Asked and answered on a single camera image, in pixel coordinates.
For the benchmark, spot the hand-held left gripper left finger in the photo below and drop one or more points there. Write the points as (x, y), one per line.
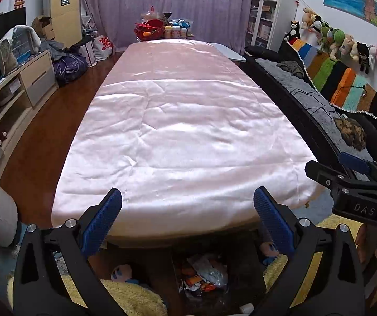
(104, 220)

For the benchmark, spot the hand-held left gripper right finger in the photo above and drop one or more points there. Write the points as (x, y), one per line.
(272, 220)

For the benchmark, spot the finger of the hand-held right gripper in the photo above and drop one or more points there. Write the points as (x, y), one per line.
(353, 162)
(327, 176)

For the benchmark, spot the brown trash bin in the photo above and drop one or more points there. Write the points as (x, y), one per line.
(241, 270)

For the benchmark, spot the clear plastic bag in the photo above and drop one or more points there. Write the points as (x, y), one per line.
(208, 270)

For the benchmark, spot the brown mottled cushion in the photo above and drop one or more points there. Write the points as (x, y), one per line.
(351, 133)

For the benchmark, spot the cartoon face slipper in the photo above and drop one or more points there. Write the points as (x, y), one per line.
(124, 273)
(269, 251)

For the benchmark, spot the black sofa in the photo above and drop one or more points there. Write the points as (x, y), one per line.
(376, 128)

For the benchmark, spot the yellow fluffy rug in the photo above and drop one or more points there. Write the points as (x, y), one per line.
(132, 298)

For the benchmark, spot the striped crocheted blanket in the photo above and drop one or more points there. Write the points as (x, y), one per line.
(340, 79)

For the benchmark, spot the grey fluffy sofa cover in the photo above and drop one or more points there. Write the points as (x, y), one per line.
(294, 89)

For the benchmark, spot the olive cloth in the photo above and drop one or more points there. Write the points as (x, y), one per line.
(290, 69)

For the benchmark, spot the pink satin tablecloth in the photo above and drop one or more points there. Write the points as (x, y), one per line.
(182, 138)

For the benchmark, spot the row of plush toys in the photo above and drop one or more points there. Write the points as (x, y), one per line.
(335, 42)

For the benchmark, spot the black pillow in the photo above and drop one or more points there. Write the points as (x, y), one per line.
(261, 52)

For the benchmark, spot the purple bag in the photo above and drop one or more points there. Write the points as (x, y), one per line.
(70, 69)

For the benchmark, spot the beige cabinet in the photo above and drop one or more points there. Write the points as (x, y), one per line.
(37, 79)

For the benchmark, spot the grey flat board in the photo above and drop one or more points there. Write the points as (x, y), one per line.
(229, 52)

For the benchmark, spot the black and white bag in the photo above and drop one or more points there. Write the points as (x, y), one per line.
(86, 51)

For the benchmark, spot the white red-print shopping bag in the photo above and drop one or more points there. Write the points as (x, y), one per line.
(102, 47)

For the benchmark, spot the white bookshelf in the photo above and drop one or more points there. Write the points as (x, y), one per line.
(267, 10)

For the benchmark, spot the grey clothes heap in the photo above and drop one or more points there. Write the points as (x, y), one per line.
(51, 47)

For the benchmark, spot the white bottle yellow label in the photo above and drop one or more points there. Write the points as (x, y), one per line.
(176, 33)
(184, 34)
(168, 33)

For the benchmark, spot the cardboard box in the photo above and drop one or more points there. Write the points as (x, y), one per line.
(43, 28)

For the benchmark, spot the pile of blue packets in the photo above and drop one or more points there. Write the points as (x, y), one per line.
(182, 23)

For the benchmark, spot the lilac curtain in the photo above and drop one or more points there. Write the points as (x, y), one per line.
(175, 0)

